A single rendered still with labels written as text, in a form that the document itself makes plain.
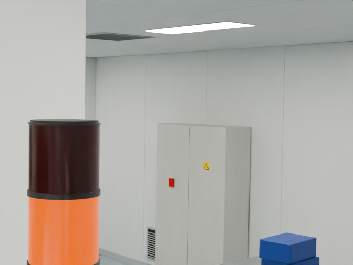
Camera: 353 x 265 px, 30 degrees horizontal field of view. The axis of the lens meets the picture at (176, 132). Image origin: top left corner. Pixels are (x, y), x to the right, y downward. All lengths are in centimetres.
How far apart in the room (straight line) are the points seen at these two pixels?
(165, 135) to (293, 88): 178
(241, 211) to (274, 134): 96
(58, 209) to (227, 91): 741
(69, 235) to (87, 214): 2
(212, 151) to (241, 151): 33
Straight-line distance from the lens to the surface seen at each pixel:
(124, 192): 947
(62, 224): 45
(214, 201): 745
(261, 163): 747
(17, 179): 204
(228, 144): 730
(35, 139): 45
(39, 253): 46
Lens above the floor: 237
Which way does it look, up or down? 3 degrees down
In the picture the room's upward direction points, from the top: 1 degrees clockwise
